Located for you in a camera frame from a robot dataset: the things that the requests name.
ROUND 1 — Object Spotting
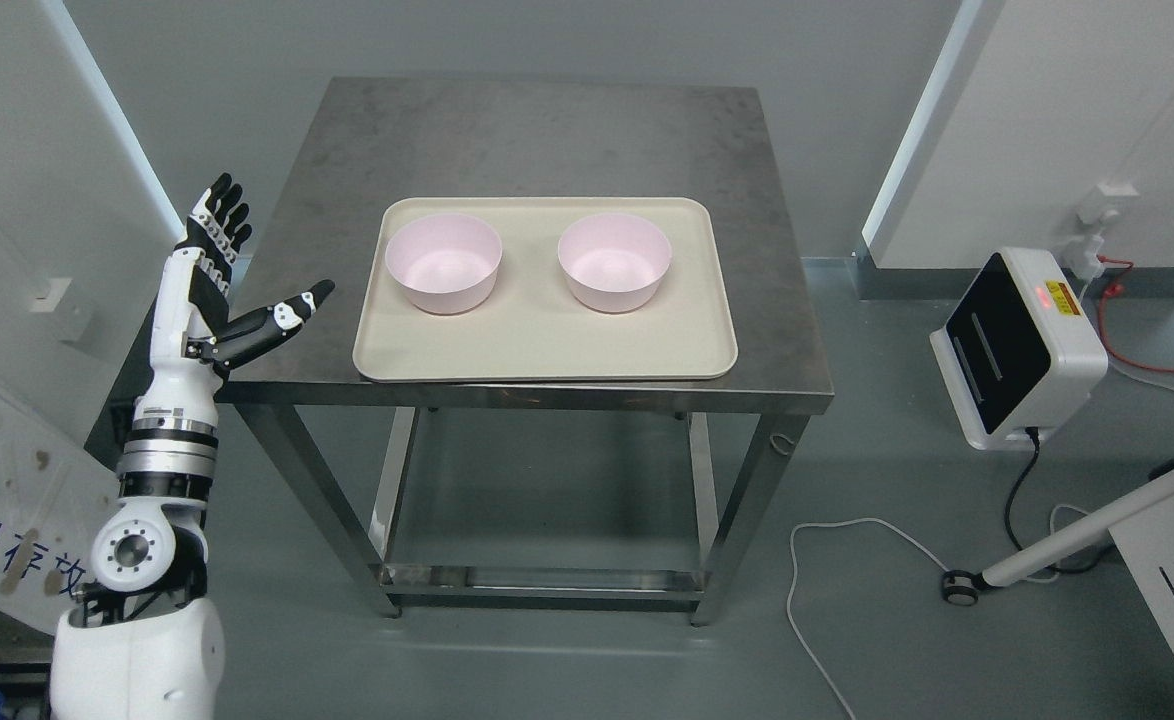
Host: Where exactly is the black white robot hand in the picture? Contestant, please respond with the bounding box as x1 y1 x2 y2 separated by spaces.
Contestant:
150 173 336 381

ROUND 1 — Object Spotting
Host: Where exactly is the pink bowl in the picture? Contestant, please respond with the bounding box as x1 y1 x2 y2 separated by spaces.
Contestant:
385 211 502 315
558 211 674 314

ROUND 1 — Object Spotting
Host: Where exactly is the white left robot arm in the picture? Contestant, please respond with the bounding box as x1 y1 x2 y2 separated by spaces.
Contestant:
49 370 227 719

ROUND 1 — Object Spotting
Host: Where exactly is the white sign board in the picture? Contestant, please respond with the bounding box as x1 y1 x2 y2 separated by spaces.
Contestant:
0 382 117 634

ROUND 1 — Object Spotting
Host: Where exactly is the beige plastic tray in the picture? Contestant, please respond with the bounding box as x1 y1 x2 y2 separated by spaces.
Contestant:
351 197 738 383

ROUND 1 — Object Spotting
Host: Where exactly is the stainless steel table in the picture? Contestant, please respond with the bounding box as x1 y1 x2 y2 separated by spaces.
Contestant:
220 78 834 626

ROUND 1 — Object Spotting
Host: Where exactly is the white stand leg with caster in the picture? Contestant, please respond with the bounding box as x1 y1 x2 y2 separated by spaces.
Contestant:
940 469 1174 606

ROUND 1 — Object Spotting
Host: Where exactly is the white black box device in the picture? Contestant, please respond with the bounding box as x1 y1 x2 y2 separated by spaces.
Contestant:
929 247 1109 451

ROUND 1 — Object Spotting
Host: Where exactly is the white floor cable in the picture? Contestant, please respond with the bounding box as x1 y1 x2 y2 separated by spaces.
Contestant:
785 505 1098 720

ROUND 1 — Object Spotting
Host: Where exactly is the white wall socket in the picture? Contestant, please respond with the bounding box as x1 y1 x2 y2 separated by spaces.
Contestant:
1058 182 1140 283

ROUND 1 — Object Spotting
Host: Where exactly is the red cable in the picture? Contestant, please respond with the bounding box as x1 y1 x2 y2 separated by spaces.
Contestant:
1095 257 1174 384

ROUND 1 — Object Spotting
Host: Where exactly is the black power cable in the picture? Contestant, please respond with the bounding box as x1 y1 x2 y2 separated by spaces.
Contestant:
1004 428 1174 576

